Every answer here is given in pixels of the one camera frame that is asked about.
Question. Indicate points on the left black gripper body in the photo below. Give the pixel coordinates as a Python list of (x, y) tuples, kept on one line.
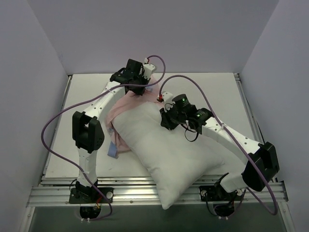
[(136, 88)]

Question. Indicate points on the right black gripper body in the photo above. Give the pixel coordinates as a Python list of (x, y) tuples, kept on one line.
[(166, 121)]

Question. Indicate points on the blue and pink printed pillowcase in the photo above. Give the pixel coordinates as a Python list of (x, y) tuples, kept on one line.
[(127, 102)]

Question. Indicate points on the white pillow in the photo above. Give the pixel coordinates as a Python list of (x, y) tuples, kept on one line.
[(173, 162)]

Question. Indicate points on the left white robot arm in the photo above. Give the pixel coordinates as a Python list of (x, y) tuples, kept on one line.
[(87, 131)]

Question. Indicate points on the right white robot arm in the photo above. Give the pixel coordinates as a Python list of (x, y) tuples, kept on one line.
[(260, 160)]

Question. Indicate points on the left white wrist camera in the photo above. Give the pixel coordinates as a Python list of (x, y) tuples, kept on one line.
[(148, 69)]

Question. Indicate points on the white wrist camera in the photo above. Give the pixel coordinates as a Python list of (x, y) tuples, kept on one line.
[(165, 98), (148, 69)]

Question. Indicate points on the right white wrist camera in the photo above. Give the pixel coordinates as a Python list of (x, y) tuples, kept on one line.
[(165, 98)]

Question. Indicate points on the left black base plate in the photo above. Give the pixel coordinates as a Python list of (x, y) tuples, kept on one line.
[(103, 193)]

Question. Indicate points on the aluminium front rail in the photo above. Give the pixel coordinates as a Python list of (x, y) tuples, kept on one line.
[(127, 191)]

